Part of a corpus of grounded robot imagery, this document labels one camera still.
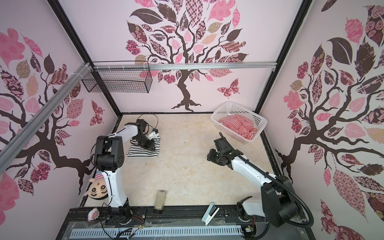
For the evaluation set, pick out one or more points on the small tan rectangular device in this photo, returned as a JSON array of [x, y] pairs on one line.
[[160, 201]]

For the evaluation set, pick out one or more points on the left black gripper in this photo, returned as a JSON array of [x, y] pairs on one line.
[[147, 146]]

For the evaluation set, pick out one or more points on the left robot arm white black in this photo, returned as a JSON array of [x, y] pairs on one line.
[[109, 158]]

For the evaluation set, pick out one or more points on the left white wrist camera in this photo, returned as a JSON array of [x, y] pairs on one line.
[[153, 134]]

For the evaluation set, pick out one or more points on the white plastic laundry basket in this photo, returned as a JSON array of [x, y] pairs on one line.
[[231, 108]]

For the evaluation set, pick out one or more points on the silver aluminium rail back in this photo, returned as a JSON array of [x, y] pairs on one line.
[[198, 66]]

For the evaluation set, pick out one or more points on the cartoon face plush toy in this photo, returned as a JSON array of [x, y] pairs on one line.
[[98, 188]]

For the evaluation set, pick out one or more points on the black white striped tank top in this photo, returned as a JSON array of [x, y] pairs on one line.
[[137, 151]]

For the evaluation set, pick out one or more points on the silver aluminium rail left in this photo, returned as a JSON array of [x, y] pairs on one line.
[[12, 149]]

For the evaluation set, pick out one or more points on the red white striped tank top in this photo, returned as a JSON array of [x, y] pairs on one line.
[[241, 125]]

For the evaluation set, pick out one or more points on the black wire mesh basket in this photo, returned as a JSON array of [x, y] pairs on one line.
[[119, 77]]

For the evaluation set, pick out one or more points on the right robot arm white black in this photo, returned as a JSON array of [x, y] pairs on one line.
[[275, 204]]

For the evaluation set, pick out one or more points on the silver aluminium rail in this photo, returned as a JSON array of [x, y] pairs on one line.
[[12, 149], [198, 66]]

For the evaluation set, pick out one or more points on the white green handheld device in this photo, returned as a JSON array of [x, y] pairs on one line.
[[210, 213]]

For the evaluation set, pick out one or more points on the small pink round object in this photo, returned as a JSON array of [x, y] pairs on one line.
[[93, 214]]

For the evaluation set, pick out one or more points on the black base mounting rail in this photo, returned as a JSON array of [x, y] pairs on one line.
[[140, 215]]

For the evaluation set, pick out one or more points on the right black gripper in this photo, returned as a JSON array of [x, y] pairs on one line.
[[211, 155]]

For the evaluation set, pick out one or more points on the white slotted cable duct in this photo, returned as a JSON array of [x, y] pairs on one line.
[[155, 232]]

